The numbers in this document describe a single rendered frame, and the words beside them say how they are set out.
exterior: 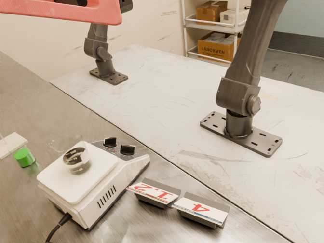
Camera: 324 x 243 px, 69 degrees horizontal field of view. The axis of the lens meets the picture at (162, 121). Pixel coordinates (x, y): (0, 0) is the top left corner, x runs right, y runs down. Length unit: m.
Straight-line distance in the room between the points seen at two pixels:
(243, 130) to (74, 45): 1.67
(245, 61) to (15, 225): 0.57
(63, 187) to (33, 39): 1.55
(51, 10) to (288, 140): 0.57
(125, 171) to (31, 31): 1.55
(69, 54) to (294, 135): 1.73
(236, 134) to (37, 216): 0.48
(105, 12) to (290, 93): 0.69
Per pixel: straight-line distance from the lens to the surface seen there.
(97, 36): 0.93
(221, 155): 0.58
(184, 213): 0.47
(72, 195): 0.46
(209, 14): 2.63
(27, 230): 0.58
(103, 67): 0.97
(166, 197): 0.48
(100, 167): 0.48
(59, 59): 2.02
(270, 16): 0.53
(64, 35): 2.01
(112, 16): 0.19
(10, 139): 0.83
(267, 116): 0.70
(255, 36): 0.53
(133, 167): 0.52
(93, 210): 0.48
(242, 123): 0.58
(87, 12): 0.19
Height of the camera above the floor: 1.32
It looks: 37 degrees down
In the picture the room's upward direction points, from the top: 9 degrees counter-clockwise
